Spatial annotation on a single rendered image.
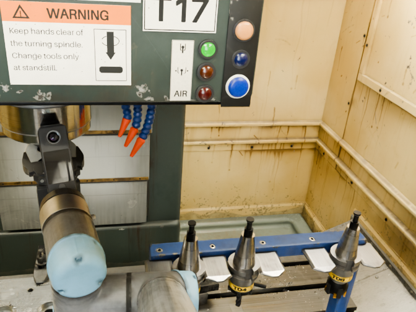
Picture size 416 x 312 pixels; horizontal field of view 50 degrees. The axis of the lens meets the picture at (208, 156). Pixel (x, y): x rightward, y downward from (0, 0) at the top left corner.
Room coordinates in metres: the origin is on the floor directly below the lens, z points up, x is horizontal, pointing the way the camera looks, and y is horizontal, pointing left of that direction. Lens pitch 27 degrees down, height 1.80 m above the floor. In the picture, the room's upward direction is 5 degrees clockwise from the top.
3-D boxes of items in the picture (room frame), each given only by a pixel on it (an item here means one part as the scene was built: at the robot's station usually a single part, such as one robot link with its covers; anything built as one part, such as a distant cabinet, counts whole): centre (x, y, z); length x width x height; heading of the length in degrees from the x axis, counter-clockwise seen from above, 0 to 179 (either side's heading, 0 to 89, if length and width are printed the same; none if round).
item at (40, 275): (0.88, 0.40, 0.97); 0.13 x 0.03 x 0.15; 14
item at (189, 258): (0.66, 0.02, 1.26); 0.04 x 0.04 x 0.07
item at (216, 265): (0.67, -0.04, 1.21); 0.07 x 0.05 x 0.01; 14
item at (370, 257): (0.75, -0.36, 1.21); 0.07 x 0.05 x 0.01; 14
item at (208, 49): (0.61, 0.01, 1.65); 0.02 x 0.01 x 0.02; 104
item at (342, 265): (0.74, -0.30, 1.21); 0.06 x 0.06 x 0.03
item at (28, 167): (0.68, 0.30, 1.41); 0.09 x 0.05 x 0.02; 39
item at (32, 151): (0.72, 0.32, 1.39); 0.09 x 0.03 x 0.06; 39
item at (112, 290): (0.50, 0.16, 1.28); 0.11 x 0.08 x 0.11; 100
